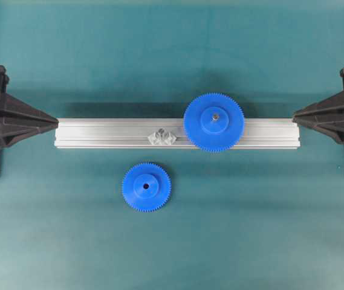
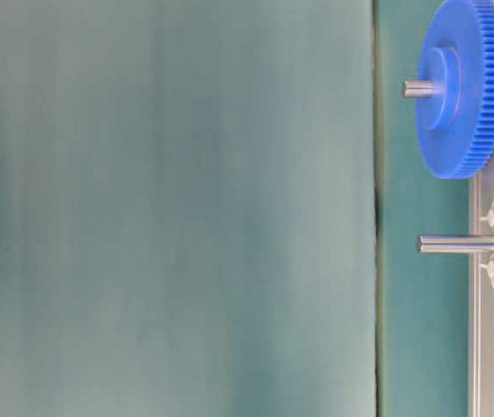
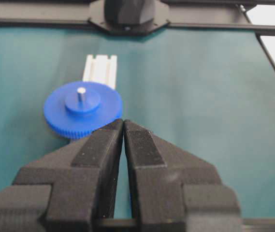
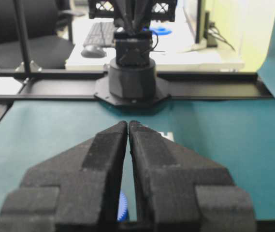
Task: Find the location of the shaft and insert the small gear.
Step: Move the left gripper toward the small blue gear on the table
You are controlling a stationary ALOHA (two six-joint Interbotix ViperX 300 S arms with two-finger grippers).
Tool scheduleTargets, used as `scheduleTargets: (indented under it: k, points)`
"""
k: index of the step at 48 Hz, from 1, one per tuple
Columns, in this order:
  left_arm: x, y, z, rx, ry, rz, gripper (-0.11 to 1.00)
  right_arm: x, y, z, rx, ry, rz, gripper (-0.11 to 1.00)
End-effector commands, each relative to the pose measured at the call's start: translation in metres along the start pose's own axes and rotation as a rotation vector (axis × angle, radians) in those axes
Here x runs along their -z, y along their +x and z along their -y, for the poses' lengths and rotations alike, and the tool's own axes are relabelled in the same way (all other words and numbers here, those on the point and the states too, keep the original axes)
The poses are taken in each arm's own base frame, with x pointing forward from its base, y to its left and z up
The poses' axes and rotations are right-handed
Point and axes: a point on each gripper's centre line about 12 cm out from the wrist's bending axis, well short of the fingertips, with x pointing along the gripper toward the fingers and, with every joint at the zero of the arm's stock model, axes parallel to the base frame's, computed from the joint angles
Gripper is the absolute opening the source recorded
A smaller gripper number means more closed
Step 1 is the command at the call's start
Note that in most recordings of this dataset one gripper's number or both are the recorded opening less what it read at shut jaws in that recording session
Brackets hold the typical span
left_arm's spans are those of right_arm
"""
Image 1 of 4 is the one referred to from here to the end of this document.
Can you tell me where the small blue plastic gear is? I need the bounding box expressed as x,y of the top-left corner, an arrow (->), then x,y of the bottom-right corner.
122,163 -> 172,212

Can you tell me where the large blue plastic gear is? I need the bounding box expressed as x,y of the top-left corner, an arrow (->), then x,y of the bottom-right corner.
183,92 -> 245,153

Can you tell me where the silver aluminium extrusion rail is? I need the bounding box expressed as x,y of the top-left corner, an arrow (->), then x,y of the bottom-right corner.
54,118 -> 300,149

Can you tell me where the clear plastic shaft mount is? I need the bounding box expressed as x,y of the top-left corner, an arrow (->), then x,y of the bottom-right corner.
148,128 -> 177,146

